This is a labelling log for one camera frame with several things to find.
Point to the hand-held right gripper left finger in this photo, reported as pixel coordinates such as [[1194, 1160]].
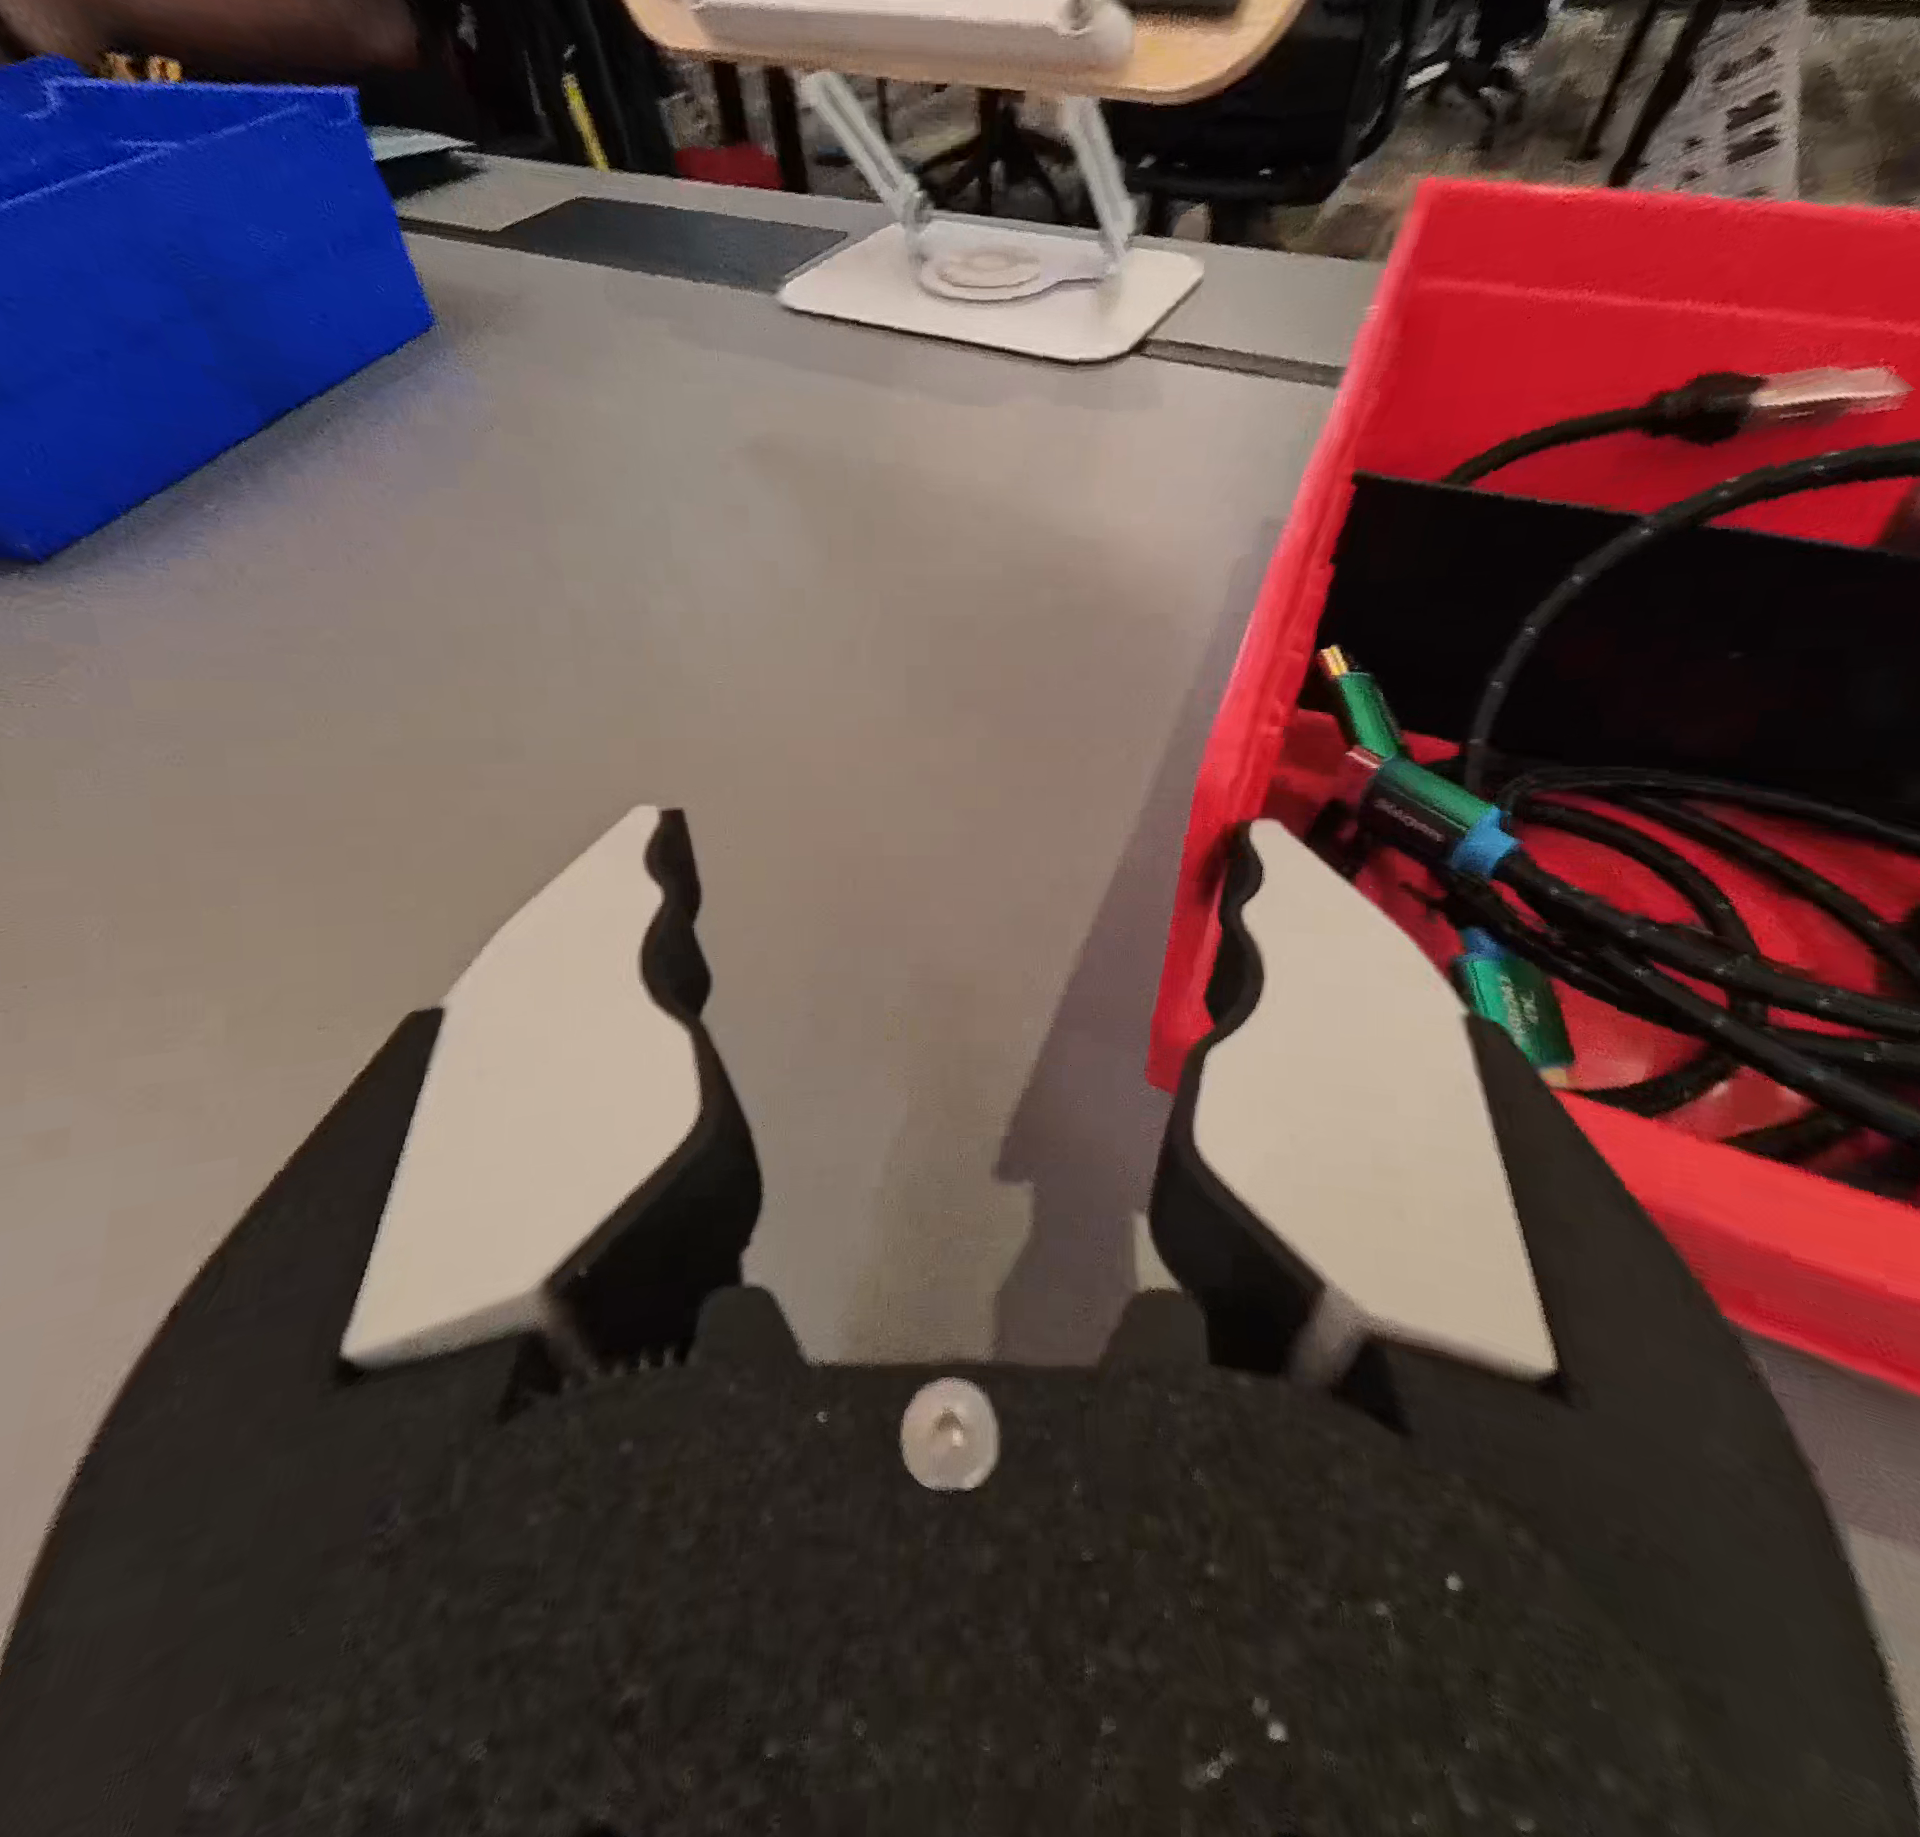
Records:
[[540, 1117]]

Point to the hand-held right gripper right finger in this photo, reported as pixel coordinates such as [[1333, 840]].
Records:
[[1365, 1148]]

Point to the red plastic bin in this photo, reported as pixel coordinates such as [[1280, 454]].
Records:
[[1441, 307]]

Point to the blue plastic bin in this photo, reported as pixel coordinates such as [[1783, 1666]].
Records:
[[180, 307]]

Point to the black bin divider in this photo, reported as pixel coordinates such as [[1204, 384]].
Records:
[[1621, 638]]

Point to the silver stand base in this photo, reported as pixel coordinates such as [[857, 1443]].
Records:
[[991, 307]]

